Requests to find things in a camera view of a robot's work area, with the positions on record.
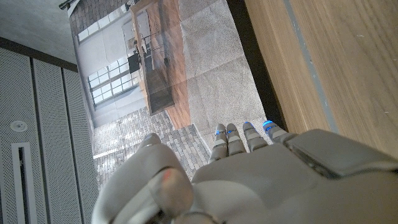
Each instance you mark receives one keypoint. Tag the printed room backdrop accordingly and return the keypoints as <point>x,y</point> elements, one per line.
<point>186,62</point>

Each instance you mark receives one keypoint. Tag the grey slot air vent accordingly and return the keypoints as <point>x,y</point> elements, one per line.
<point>21,183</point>

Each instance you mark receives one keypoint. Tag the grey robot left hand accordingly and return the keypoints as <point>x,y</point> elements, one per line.
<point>264,186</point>

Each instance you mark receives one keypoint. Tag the grey ceiling pipe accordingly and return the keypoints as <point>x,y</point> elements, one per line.
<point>66,3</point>

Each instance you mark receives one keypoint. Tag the round white ceiling fixture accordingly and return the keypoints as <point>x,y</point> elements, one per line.
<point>18,126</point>

